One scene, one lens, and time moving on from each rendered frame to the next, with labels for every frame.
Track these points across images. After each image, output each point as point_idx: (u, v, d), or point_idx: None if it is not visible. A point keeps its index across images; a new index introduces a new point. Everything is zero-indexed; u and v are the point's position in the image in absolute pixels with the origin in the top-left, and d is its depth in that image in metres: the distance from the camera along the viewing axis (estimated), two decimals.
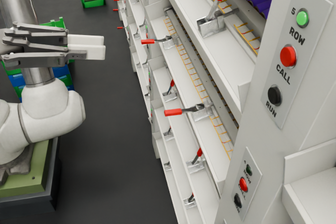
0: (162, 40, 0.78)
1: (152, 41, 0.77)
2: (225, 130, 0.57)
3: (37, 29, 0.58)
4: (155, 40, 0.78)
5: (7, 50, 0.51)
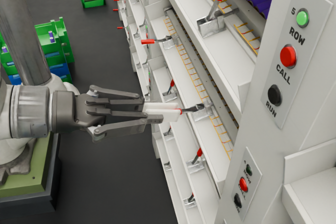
0: (162, 40, 0.78)
1: (152, 41, 0.77)
2: (225, 130, 0.57)
3: (113, 94, 0.57)
4: (155, 40, 0.78)
5: (92, 122, 0.50)
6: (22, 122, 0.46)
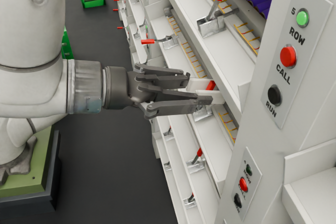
0: (162, 40, 0.78)
1: (152, 41, 0.77)
2: (235, 127, 0.57)
3: (158, 71, 0.56)
4: (155, 40, 0.78)
5: (145, 98, 0.49)
6: (79, 95, 0.45)
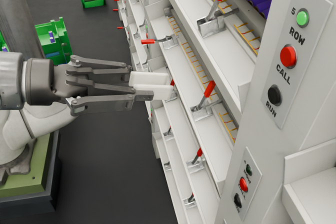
0: (162, 40, 0.78)
1: (152, 41, 0.77)
2: (235, 127, 0.57)
3: (97, 64, 0.52)
4: (155, 40, 0.78)
5: (72, 93, 0.45)
6: None
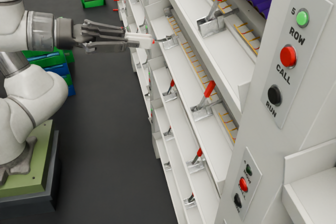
0: (162, 40, 0.78)
1: (152, 41, 0.77)
2: (235, 127, 0.57)
3: (101, 26, 0.76)
4: (155, 40, 0.78)
5: (85, 40, 0.69)
6: (35, 34, 0.64)
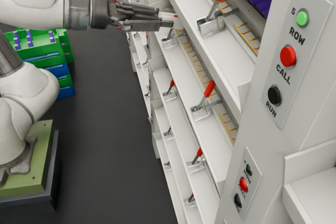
0: (170, 36, 0.78)
1: None
2: (235, 127, 0.57)
3: (134, 6, 0.74)
4: (172, 29, 0.77)
5: (121, 18, 0.67)
6: (72, 11, 0.63)
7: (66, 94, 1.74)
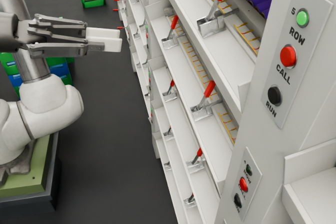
0: (170, 36, 0.78)
1: (174, 27, 0.76)
2: (235, 127, 0.57)
3: (57, 21, 0.61)
4: (172, 29, 0.77)
5: (32, 40, 0.54)
6: None
7: None
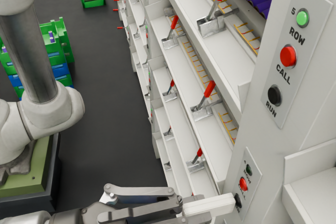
0: (170, 36, 0.78)
1: (174, 27, 0.76)
2: (235, 127, 0.57)
3: (136, 196, 0.40)
4: (172, 29, 0.77)
5: None
6: None
7: None
